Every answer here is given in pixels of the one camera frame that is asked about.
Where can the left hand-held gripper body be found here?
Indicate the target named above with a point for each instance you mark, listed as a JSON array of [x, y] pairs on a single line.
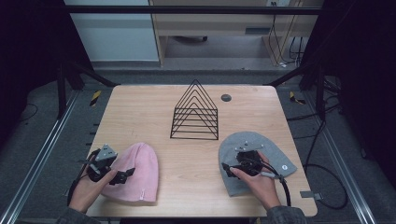
[[104, 155]]

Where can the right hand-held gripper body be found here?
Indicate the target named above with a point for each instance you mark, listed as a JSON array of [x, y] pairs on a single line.
[[249, 161]]

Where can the pink knit beanie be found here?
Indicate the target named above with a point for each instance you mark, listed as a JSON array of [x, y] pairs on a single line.
[[141, 174]]

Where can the grey knit beanie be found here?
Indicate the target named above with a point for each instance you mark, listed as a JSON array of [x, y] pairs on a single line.
[[274, 152]]

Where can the person's right hand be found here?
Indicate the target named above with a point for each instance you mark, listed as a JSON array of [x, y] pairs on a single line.
[[261, 186]]

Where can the person's left hand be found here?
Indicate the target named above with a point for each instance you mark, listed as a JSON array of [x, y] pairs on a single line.
[[87, 193]]

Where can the yellow black striped tape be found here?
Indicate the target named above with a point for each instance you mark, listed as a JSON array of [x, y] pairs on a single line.
[[294, 98], [95, 98]]

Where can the grey round table grommet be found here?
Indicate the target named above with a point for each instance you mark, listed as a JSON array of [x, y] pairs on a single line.
[[226, 98]]

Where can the white cabinet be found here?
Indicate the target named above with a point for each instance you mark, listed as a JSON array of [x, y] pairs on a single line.
[[115, 37]]

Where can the black curtain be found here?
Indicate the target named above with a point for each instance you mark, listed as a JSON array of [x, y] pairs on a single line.
[[28, 46], [364, 77]]

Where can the aluminium frame rail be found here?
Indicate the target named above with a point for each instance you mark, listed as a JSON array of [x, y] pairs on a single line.
[[342, 158], [40, 152]]

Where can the grey metal bracket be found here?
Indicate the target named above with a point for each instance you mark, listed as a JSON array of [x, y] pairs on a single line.
[[311, 195]]

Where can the black frame strut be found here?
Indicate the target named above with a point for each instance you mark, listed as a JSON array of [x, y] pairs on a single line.
[[320, 93], [61, 93]]

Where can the black horizontal frame bar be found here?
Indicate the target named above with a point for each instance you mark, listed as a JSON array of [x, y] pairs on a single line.
[[186, 9]]

